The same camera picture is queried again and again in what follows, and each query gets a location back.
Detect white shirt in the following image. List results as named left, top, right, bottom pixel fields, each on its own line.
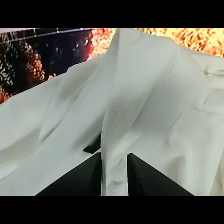
left=0, top=27, right=224, bottom=197

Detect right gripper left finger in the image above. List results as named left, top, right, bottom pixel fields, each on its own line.
left=36, top=152, right=103, bottom=197

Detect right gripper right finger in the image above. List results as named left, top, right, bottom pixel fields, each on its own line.
left=127, top=152, right=194, bottom=197

